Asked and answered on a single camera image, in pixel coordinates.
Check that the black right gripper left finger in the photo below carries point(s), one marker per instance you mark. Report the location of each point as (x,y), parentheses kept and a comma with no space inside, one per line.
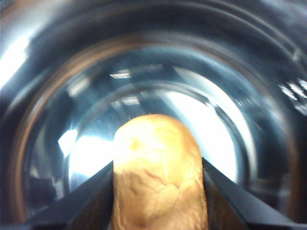
(87,207)

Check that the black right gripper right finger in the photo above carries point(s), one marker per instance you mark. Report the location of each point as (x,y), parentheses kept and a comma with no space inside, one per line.
(231,206)

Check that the brown potato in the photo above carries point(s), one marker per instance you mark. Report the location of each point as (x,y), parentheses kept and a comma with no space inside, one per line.
(158,180)

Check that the green electric steamer pot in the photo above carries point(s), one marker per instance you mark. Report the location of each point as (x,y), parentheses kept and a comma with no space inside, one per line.
(72,72)

